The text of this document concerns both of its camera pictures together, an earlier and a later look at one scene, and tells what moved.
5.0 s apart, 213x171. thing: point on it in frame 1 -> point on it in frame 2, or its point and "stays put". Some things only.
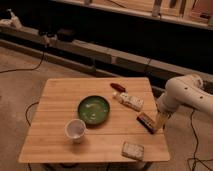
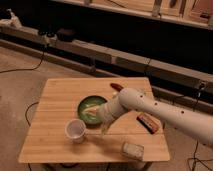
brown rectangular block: (147, 122) stays put
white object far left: (14, 20) stays put
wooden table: (95, 120) stays put
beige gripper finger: (162, 118) -> (104, 127)
